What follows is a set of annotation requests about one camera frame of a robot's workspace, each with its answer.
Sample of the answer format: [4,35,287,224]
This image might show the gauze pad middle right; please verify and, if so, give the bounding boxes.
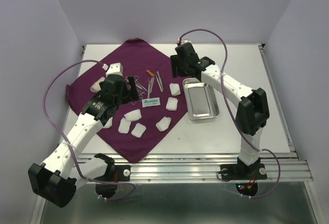
[166,97,178,111]

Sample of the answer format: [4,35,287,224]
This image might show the gauze pad top right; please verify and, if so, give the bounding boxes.
[169,83,181,96]

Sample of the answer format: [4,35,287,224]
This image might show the surgical scissors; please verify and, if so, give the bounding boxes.
[134,76,148,92]

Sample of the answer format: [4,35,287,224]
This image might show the gauze pad bottom right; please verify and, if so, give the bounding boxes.
[156,117,171,132]

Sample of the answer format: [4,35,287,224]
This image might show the gauze pad bottom centre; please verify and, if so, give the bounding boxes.
[131,123,147,138]

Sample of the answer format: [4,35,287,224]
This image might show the curved white handle tweezers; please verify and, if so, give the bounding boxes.
[155,75,162,90]

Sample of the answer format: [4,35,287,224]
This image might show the purple cloth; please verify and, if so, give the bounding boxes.
[65,38,192,164]

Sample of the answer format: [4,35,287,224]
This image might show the suture packet white green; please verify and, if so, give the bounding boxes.
[142,98,160,108]

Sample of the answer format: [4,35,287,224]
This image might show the gauze pad centre large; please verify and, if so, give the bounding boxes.
[124,109,142,122]

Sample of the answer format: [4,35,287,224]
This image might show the straight serrated tweezers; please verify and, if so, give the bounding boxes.
[156,71,163,92]

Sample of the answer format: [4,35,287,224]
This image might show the scalpel with orange cover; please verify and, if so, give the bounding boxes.
[146,70,155,93]

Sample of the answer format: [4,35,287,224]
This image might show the bag of cotton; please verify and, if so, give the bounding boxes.
[90,77,105,93]

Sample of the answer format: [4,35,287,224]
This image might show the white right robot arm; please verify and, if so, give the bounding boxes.
[170,41,270,178]

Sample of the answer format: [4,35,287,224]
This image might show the steel tray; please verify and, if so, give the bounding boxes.
[182,78,220,121]

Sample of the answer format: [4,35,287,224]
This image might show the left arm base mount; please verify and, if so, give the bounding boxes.
[87,153,136,201]

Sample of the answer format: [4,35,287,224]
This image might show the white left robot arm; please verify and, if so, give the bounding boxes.
[28,74,138,208]

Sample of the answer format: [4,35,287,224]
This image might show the gauze pad far left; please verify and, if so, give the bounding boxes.
[104,117,113,128]

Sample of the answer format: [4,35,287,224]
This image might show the gauze pad lower left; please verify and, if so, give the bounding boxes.
[118,117,131,134]

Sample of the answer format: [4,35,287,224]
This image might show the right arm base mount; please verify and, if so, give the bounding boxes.
[216,158,267,198]

